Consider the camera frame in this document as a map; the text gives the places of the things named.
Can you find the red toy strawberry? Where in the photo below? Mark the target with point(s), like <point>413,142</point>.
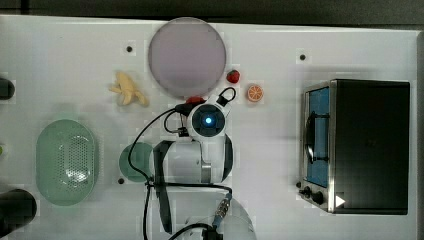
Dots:
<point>233,76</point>

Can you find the green plastic strainer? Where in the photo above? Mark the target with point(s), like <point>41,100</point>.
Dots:
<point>66,159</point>

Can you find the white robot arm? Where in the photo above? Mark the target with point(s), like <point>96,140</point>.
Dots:
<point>201,157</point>

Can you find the peeled toy banana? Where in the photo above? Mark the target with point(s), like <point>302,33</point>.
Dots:
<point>127,89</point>

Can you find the lower black cylinder post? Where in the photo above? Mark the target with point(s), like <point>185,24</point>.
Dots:
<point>18,208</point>

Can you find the green plastic mug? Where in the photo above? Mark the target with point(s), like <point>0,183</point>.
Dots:
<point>140,158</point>

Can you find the lilac round plate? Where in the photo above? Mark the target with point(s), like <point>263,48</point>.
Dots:
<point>187,57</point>

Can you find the black toaster oven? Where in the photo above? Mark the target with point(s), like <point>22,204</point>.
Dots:
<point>355,146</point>

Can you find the orange slice toy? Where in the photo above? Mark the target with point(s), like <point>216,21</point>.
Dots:
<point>255,93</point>

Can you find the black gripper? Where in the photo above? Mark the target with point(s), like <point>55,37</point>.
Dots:
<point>184,109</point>

